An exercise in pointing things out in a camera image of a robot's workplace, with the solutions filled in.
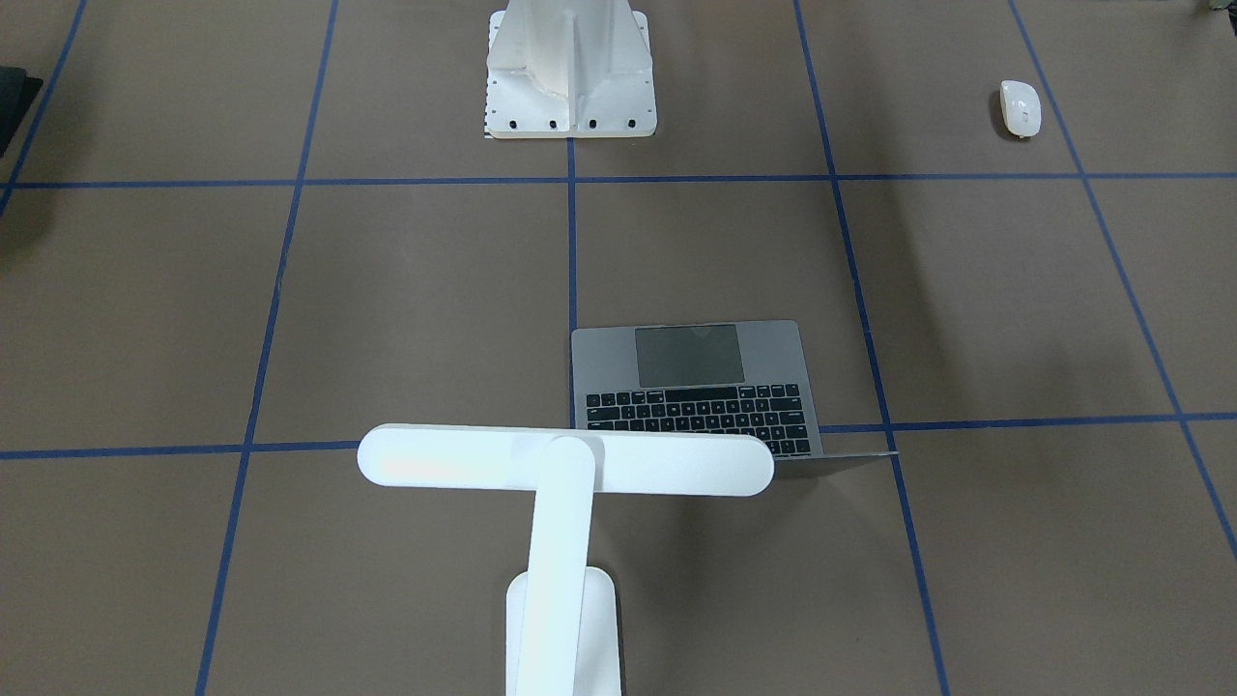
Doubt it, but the grey laptop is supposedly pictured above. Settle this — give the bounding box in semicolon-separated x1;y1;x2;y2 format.
570;320;894;478

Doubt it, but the white computer mouse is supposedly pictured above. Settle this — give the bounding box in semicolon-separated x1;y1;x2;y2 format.
998;80;1043;138

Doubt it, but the black mouse pad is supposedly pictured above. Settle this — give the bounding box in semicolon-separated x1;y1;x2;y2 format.
1;66;45;156

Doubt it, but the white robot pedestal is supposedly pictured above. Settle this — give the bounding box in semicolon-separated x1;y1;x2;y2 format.
482;1;658;138

